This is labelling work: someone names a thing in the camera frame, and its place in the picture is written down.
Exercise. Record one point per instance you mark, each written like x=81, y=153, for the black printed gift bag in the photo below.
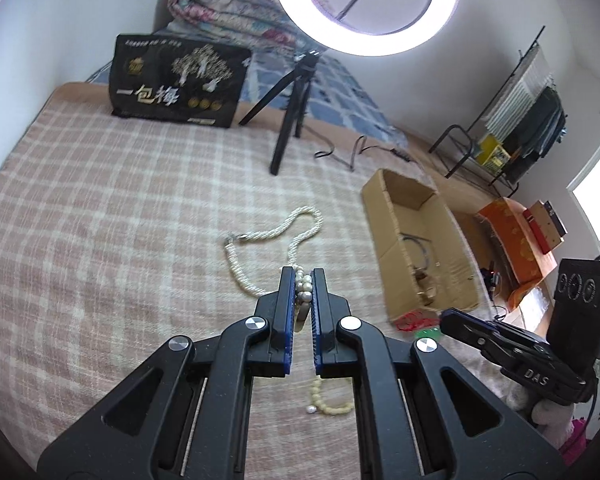
x=180, y=80

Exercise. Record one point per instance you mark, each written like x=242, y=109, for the metal bangle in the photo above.
x=422, y=242

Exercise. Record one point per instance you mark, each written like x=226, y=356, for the dark hanging clothes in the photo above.
x=542, y=130

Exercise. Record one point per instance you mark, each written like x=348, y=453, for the brown cardboard box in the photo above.
x=430, y=265

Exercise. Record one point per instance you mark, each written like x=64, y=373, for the pink plaid blanket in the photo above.
x=105, y=235

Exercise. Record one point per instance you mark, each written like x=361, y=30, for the gold jewelry pieces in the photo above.
x=426, y=292

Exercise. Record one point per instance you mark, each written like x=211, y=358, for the black metal clothes rack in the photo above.
x=455, y=132

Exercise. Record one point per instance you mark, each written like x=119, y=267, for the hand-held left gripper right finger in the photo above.
x=317, y=320

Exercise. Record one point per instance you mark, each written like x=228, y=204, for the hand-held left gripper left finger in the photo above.
x=288, y=320

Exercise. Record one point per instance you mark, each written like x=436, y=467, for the floral folded quilt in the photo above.
x=220, y=10

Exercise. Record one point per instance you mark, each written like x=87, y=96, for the window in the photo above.
x=597, y=195

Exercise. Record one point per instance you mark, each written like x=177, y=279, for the red flat box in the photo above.
x=542, y=227

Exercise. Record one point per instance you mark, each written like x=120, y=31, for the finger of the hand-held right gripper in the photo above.
x=480, y=332

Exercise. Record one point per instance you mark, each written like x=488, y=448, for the blue checkered sheet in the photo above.
x=345, y=95

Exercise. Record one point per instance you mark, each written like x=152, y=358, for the black tripod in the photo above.
x=287, y=125

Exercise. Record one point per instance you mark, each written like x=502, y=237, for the white striped hanging cloth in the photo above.
x=517, y=90

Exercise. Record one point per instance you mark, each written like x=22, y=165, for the yellow box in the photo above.
x=492, y=152

